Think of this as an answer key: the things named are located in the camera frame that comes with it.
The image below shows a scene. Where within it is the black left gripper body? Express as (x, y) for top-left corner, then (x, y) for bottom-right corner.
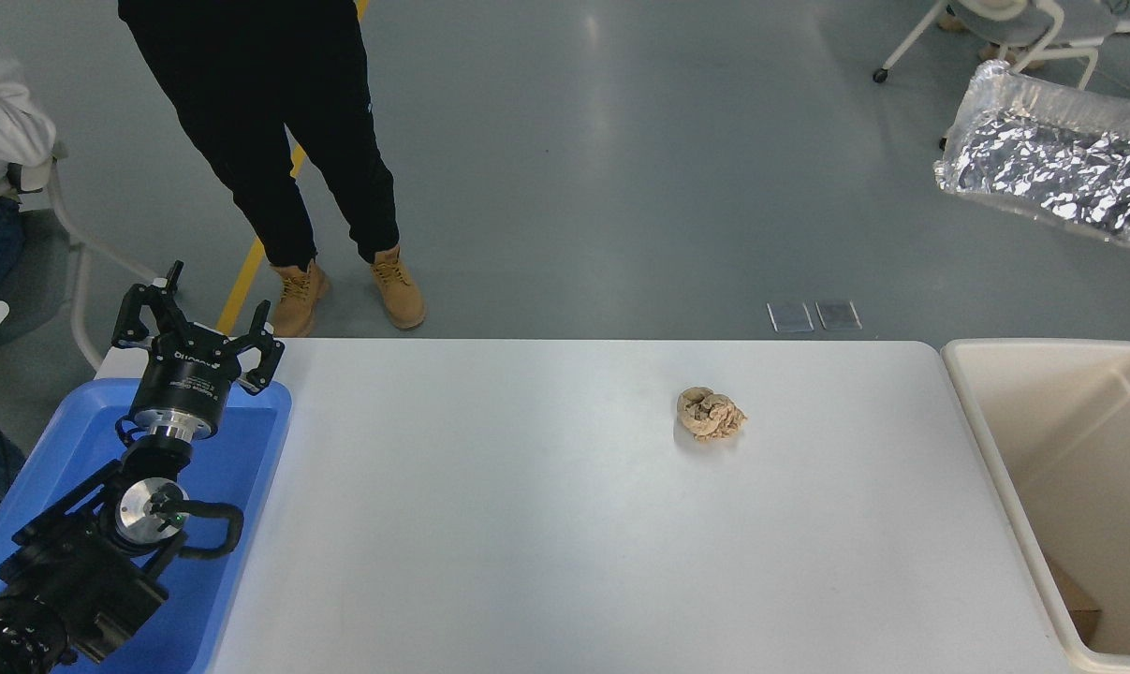
(130, 326), (245, 432)

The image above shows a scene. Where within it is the foil tray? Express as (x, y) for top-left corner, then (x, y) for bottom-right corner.
(933, 60), (1130, 250)

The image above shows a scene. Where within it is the clear floor plate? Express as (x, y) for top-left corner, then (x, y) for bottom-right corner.
(814, 300), (863, 334)
(767, 301), (815, 336)

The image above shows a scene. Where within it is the blue plastic tray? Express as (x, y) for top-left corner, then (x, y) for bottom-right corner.
(0, 377), (293, 674)

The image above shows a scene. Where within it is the white wheeled chair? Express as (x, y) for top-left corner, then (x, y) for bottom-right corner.
(871, 0), (1130, 93)

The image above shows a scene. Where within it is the standing person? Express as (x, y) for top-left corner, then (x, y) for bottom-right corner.
(115, 0), (428, 339)

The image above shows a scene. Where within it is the large pale bin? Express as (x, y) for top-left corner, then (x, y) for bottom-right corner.
(940, 339), (1130, 674)

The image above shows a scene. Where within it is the crumpled tan paper ball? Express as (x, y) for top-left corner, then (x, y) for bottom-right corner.
(675, 385), (749, 444)

